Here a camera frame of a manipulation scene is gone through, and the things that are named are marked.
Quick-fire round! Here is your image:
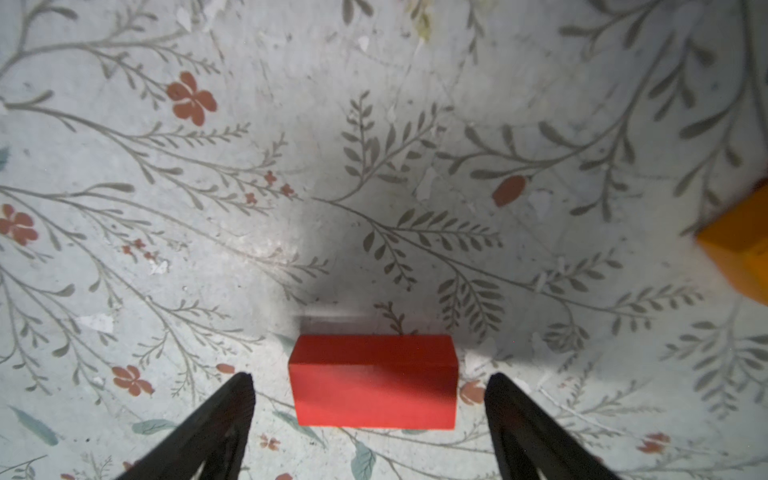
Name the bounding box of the orange block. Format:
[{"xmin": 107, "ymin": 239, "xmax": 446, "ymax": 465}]
[{"xmin": 696, "ymin": 179, "xmax": 767, "ymax": 305}]

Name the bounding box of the red block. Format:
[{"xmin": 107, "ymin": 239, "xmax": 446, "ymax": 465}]
[{"xmin": 288, "ymin": 335, "xmax": 459, "ymax": 430}]

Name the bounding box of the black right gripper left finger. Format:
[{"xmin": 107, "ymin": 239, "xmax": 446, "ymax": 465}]
[{"xmin": 121, "ymin": 372, "xmax": 256, "ymax": 480}]

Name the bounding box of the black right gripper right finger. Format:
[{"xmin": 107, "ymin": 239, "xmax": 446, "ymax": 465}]
[{"xmin": 484, "ymin": 373, "xmax": 618, "ymax": 480}]

